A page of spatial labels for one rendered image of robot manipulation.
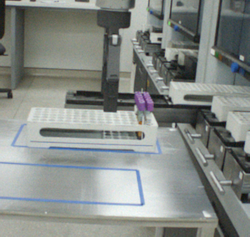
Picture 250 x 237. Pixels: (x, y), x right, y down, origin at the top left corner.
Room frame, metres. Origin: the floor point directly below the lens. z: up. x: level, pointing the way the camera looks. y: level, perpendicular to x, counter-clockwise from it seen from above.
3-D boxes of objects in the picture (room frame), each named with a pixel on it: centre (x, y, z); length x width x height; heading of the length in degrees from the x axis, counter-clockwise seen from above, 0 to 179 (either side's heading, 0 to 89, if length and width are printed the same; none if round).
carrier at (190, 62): (1.76, -0.27, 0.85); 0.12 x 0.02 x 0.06; 6
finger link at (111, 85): (0.84, 0.03, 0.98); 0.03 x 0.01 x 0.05; 7
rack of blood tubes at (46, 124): (0.93, 0.07, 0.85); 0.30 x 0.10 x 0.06; 97
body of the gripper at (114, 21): (0.93, 0.04, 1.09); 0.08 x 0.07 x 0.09; 7
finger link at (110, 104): (0.86, 0.03, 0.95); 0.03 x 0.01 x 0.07; 97
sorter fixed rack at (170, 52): (2.08, -0.33, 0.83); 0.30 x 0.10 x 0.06; 96
